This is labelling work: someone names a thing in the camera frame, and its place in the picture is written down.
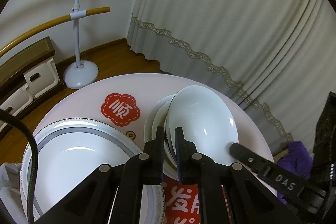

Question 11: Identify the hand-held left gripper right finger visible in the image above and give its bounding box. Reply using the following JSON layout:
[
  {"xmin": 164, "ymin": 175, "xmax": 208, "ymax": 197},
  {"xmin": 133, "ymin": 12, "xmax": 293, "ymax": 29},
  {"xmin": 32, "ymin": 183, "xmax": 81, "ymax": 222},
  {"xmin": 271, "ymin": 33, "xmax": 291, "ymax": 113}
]
[{"xmin": 175, "ymin": 127, "xmax": 300, "ymax": 224}]

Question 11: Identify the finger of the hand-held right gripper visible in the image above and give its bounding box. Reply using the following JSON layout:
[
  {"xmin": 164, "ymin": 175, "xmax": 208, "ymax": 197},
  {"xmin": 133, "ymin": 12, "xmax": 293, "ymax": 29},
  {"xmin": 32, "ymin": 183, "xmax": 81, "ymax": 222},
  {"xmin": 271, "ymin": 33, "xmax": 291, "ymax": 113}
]
[{"xmin": 230, "ymin": 143, "xmax": 326, "ymax": 199}]

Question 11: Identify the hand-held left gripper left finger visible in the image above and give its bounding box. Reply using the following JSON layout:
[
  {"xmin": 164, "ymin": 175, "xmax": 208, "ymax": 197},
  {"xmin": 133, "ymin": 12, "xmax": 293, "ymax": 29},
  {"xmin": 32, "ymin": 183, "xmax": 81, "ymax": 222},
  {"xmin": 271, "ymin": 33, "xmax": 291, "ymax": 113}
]
[{"xmin": 34, "ymin": 126, "xmax": 166, "ymax": 224}]

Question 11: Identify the white bowl with grey band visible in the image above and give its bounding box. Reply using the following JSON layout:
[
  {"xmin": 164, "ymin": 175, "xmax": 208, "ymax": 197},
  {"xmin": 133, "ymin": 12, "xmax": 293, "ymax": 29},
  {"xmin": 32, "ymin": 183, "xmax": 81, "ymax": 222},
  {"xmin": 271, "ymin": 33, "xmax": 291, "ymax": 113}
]
[
  {"xmin": 144, "ymin": 94, "xmax": 181, "ymax": 180},
  {"xmin": 166, "ymin": 85, "xmax": 239, "ymax": 165},
  {"xmin": 154, "ymin": 101, "xmax": 179, "ymax": 169}
]

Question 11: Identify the white plate with grey ring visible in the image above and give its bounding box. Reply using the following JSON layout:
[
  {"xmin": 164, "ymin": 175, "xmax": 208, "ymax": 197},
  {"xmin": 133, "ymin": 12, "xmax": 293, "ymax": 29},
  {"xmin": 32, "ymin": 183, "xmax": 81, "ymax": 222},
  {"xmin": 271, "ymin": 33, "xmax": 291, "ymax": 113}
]
[
  {"xmin": 25, "ymin": 118, "xmax": 143, "ymax": 224},
  {"xmin": 33, "ymin": 120, "xmax": 164, "ymax": 224},
  {"xmin": 22, "ymin": 116, "xmax": 144, "ymax": 224}
]

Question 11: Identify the purple cloth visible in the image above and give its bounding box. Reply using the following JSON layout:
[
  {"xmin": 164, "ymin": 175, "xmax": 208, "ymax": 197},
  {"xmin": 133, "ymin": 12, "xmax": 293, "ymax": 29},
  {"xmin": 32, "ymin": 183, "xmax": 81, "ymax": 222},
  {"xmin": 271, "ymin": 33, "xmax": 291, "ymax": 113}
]
[{"xmin": 276, "ymin": 140, "xmax": 314, "ymax": 203}]

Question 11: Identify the cream curtain with lace trim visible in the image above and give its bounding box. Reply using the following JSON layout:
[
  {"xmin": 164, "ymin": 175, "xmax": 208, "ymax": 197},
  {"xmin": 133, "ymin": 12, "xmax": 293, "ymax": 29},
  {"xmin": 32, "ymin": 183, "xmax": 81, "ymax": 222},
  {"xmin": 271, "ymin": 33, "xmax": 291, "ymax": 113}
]
[
  {"xmin": 127, "ymin": 0, "xmax": 319, "ymax": 140},
  {"xmin": 262, "ymin": 0, "xmax": 336, "ymax": 156}
]

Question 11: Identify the round table with pink cloth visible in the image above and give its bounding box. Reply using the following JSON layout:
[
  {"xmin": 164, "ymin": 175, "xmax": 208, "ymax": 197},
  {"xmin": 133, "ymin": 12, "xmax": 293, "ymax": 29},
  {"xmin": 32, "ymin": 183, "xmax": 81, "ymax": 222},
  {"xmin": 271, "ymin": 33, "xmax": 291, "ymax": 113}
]
[{"xmin": 20, "ymin": 73, "xmax": 275, "ymax": 224}]

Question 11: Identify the white barre stand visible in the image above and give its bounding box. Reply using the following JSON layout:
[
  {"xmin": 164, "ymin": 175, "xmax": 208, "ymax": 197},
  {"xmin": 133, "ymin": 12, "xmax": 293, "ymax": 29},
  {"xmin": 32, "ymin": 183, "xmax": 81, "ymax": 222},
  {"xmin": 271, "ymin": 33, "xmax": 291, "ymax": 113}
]
[{"xmin": 62, "ymin": 0, "xmax": 100, "ymax": 90}]

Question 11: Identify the white storage box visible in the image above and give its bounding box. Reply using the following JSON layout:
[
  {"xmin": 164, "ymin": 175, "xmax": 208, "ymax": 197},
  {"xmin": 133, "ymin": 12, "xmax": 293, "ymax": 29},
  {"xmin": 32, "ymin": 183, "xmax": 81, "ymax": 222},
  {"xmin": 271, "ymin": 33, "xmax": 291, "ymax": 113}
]
[
  {"xmin": 0, "ymin": 84, "xmax": 34, "ymax": 119},
  {"xmin": 23, "ymin": 57, "xmax": 59, "ymax": 98}
]

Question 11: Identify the light grey cloth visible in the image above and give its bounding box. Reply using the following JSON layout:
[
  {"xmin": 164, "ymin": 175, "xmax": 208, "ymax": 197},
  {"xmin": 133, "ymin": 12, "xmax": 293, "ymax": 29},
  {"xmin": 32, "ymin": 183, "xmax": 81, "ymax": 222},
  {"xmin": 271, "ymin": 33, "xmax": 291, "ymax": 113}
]
[{"xmin": 0, "ymin": 162, "xmax": 29, "ymax": 224}]

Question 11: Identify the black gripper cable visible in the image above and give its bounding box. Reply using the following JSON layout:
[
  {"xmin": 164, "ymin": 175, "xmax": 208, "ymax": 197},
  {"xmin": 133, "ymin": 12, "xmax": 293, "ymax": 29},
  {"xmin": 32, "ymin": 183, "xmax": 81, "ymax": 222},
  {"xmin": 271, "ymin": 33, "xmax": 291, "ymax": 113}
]
[{"xmin": 0, "ymin": 109, "xmax": 38, "ymax": 224}]

